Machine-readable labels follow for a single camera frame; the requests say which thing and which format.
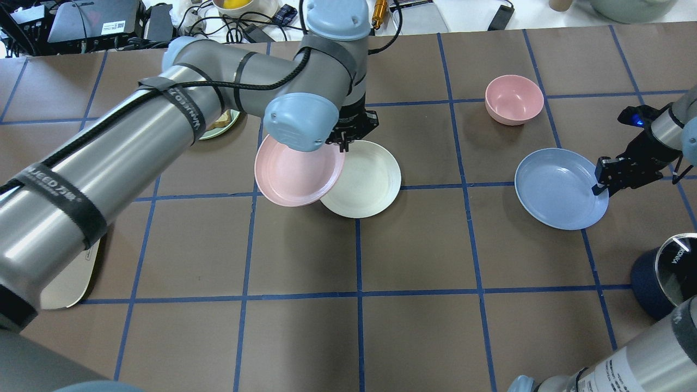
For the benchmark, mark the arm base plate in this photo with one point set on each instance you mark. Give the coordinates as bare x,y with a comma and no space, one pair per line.
73,283

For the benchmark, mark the digital kitchen scale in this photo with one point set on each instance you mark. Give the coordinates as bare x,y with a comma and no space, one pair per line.
417,17

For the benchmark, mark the black power adapter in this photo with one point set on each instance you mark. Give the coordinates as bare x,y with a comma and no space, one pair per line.
501,18

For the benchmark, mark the green plate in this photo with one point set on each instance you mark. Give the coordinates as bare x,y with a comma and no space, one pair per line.
216,132

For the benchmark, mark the pink plate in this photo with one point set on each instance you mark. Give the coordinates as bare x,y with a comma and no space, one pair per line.
291,178

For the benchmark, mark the bread slice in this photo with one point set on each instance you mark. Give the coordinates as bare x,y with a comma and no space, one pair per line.
224,120

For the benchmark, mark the blue saucepan with lid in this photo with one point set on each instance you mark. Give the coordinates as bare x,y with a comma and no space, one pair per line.
665,277

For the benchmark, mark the blue plate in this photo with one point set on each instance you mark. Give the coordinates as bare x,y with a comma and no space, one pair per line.
555,186

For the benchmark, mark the paper cup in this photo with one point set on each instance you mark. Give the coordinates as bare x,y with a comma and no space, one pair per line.
560,5

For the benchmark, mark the pink bowl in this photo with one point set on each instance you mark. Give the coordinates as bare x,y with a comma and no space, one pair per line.
513,100

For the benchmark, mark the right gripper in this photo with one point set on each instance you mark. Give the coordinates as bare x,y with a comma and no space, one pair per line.
644,146

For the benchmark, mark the white bowl with fruit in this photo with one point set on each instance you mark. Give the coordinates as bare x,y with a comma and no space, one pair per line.
248,10

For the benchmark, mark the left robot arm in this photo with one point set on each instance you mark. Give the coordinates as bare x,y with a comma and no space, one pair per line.
54,209

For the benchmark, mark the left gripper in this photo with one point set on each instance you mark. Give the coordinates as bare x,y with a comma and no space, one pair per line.
353,121

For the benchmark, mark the cream plate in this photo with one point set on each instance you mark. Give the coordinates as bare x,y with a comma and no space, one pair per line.
368,184

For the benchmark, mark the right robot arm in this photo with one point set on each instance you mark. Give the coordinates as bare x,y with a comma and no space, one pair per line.
663,357

